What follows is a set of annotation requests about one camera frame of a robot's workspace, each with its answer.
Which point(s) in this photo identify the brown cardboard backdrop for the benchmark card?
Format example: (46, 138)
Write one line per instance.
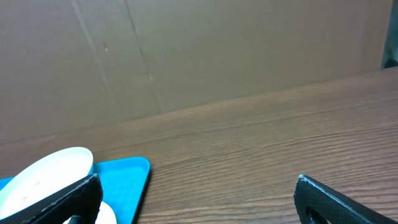
(68, 65)

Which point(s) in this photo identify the white plate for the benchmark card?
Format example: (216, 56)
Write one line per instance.
(45, 177)

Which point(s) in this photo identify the teal plastic tray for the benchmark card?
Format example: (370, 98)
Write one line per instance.
(123, 182)

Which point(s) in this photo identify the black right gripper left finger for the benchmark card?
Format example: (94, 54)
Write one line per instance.
(77, 203)

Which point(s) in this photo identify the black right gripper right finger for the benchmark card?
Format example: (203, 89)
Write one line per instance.
(316, 202)

